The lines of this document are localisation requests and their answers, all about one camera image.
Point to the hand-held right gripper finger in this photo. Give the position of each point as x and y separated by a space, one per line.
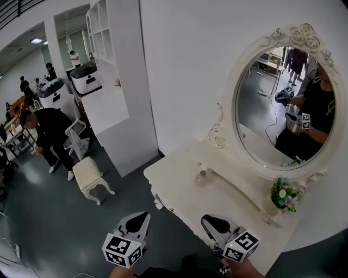
225 221
208 230

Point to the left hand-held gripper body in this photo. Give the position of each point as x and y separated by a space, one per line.
122 248

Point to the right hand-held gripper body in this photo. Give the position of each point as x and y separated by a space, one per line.
240 245

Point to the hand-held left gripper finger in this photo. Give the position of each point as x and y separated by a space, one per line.
147 228
127 218

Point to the person's left forearm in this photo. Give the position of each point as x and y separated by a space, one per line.
122 272

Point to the person's right forearm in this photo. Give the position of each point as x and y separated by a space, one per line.
244 270

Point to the white dressing table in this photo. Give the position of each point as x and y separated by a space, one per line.
231 201

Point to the person's black clothing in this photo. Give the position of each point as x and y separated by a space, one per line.
185 267

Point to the white cushioned stool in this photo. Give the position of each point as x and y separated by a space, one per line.
87 173

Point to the potted artificial flowers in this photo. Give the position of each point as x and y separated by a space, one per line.
284 194

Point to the white plastic bag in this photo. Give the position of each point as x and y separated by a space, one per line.
80 146

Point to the white power strip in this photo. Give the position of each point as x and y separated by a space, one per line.
17 250

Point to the white office chair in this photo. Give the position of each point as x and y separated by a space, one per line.
79 125

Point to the pink flower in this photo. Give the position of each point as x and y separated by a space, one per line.
117 82

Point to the white shelf cabinet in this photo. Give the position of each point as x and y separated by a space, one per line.
122 81

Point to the cluttered work desk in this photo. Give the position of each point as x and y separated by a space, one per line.
16 130

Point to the white machine with black top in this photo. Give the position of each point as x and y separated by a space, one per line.
54 95
87 78

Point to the ceiling light panel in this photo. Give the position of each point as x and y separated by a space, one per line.
36 40

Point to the oval mirror with white frame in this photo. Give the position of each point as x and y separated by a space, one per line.
272 168

